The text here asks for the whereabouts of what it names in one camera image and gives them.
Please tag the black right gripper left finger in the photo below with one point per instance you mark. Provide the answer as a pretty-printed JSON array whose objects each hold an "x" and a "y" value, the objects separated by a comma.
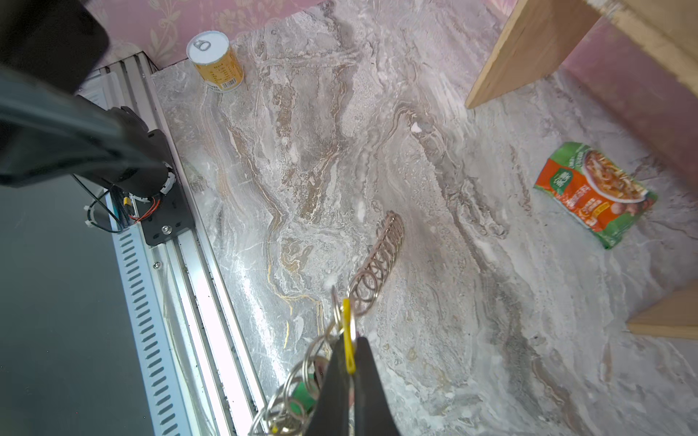
[{"x": 331, "y": 416}]

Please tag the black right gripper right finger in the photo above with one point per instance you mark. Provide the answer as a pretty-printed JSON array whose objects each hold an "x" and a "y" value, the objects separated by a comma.
[{"x": 372, "y": 415}]

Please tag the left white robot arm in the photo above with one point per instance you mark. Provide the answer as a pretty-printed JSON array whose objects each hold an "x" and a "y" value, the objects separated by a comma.
[{"x": 48, "y": 48}]

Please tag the green key tag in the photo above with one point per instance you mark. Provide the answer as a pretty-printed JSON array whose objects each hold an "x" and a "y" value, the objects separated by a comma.
[{"x": 302, "y": 401}]

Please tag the green orange snack packet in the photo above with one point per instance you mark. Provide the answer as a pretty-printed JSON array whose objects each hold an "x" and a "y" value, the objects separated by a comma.
[{"x": 601, "y": 196}]

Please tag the wooden two-tier shelf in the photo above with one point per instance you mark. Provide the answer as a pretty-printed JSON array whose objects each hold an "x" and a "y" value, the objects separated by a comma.
[{"x": 639, "y": 57}]

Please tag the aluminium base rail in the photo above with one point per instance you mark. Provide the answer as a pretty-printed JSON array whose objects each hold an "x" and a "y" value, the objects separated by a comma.
[{"x": 198, "y": 375}]

